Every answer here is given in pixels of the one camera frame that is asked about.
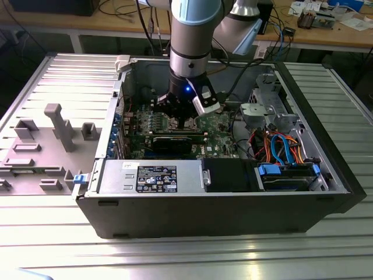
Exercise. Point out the black graphics card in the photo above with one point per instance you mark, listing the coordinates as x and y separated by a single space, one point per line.
172 146

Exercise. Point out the wooden desk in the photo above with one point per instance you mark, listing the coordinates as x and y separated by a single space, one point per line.
122 21

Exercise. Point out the silver power supply with label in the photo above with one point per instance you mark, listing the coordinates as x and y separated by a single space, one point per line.
116 178

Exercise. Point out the small black box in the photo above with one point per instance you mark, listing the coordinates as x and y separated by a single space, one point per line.
290 31

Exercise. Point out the blue case latch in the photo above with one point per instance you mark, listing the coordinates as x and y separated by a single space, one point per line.
80 179

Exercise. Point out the copper heatsink cooler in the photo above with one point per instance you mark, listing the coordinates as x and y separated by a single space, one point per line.
306 20

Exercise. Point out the white plastic bag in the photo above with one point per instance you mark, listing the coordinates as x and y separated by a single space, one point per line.
355 23

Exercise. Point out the silver square CPU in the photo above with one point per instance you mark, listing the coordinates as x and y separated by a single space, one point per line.
175 122

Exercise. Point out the green RAM stick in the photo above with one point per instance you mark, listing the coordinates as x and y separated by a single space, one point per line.
26 172

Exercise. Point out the green motherboard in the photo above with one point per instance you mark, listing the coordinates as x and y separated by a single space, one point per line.
215 137

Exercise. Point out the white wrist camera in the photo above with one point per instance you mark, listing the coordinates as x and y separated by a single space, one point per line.
204 106

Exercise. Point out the dark monitor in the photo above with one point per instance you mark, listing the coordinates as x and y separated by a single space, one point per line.
52 7

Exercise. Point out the white printed papers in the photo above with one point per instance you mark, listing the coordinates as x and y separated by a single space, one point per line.
295 7

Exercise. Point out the black plastic shroud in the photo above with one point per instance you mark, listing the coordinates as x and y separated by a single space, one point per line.
227 175

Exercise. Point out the black upright box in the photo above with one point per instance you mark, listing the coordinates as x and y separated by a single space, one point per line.
268 17

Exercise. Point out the metal disk bay cage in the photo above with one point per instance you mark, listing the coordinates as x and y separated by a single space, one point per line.
269 87

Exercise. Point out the grey plastic parts rack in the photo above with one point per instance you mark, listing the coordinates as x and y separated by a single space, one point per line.
46 151

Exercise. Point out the hard disk in blue carrier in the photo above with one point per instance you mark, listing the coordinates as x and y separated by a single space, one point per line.
284 183

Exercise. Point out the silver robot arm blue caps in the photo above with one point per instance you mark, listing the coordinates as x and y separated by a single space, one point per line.
189 38

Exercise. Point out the loose green circuit board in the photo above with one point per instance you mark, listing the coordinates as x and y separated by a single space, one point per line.
325 21

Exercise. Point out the black open PC case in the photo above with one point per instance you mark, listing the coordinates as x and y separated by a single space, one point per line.
204 216

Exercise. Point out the blue plastic box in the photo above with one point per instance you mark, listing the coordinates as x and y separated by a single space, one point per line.
346 4

